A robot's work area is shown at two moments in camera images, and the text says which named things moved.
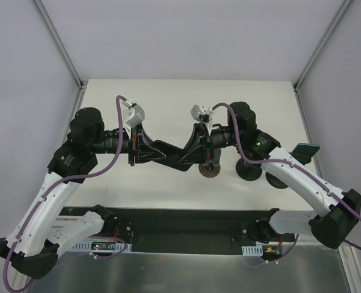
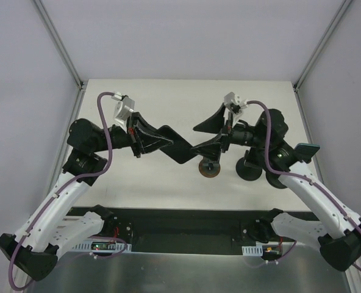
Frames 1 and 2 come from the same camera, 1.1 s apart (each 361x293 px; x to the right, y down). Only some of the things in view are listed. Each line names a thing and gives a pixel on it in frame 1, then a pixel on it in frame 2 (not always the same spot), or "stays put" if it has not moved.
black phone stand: [248, 171] stays put
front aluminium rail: [68, 218] stays put
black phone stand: [275, 182] stays put
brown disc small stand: [204, 171] stays put
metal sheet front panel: [299, 268] stays put
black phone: [303, 152] stays put
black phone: [173, 154] → [180, 150]
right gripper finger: [196, 140] → [214, 123]
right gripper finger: [196, 156] → [211, 149]
